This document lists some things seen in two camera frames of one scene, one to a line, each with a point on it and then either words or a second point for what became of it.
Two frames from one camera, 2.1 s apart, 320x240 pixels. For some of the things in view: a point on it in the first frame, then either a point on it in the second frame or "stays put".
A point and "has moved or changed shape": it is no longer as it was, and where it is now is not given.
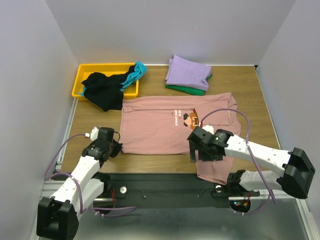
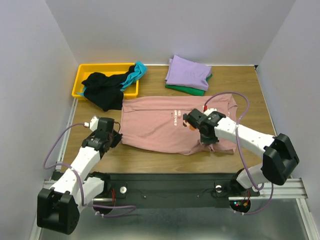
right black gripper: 196,137 to 191,118
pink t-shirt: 161,125 has moved or changed shape
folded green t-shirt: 190,90 stays put
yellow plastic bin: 109,69 stays put
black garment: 104,91 stays put
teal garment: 140,70 stays put
